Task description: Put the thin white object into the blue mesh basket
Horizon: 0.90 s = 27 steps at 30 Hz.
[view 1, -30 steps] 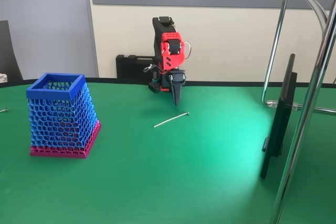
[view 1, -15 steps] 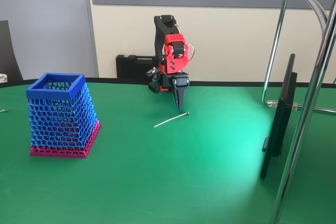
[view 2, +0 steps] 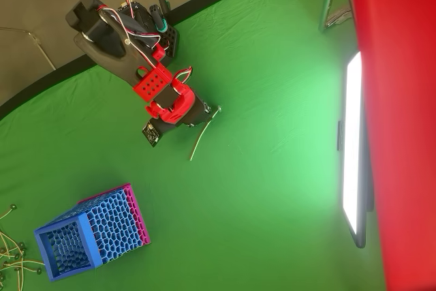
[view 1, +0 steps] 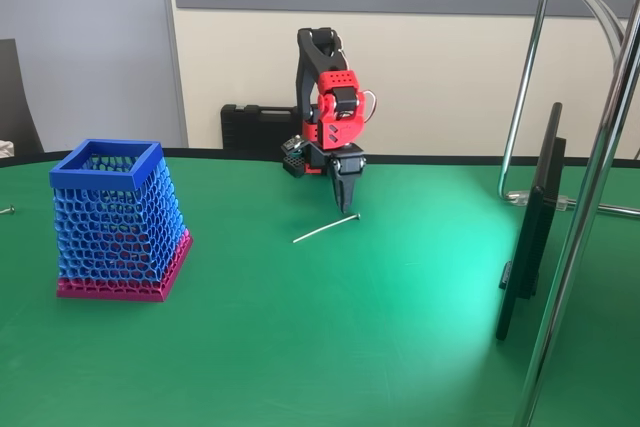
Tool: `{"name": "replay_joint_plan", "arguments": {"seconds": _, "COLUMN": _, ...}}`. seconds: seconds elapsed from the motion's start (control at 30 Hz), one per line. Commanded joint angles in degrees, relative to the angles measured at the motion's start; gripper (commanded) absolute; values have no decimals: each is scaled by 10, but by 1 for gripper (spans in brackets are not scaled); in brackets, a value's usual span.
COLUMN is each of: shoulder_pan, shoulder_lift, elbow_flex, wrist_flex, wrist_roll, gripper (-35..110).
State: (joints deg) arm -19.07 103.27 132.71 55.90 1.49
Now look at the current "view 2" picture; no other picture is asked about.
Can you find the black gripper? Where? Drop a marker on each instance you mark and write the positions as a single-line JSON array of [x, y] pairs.
[[197, 117]]

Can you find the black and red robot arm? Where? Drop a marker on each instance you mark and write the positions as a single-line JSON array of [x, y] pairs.
[[109, 49]]

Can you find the blue and magenta lattice basket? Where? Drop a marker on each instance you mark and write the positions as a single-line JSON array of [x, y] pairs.
[[112, 223]]

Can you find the white cable with black tip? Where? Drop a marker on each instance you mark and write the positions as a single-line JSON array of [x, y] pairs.
[[39, 271], [15, 256], [22, 245], [17, 268], [13, 206]]

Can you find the green cloth with black rim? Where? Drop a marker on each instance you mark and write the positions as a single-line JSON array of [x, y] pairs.
[[255, 185]]

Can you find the black LED light panel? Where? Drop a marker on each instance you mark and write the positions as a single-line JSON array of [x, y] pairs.
[[352, 134]]

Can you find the clear plastic piece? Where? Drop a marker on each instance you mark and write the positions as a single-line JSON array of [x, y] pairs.
[[337, 18]]

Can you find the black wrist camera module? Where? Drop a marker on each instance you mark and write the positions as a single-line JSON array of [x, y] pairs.
[[151, 134]]

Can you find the red blurred mount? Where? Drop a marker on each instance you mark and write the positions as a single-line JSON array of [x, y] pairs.
[[402, 100]]

